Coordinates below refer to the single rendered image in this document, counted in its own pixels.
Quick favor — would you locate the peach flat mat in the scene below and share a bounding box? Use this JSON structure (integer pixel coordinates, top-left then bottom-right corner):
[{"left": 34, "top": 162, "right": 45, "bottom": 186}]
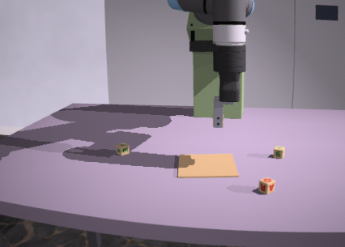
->
[{"left": 178, "top": 154, "right": 239, "bottom": 178}]

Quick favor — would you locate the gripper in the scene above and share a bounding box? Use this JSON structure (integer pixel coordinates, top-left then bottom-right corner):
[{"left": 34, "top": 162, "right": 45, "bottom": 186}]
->
[{"left": 190, "top": 25, "right": 249, "bottom": 128}]

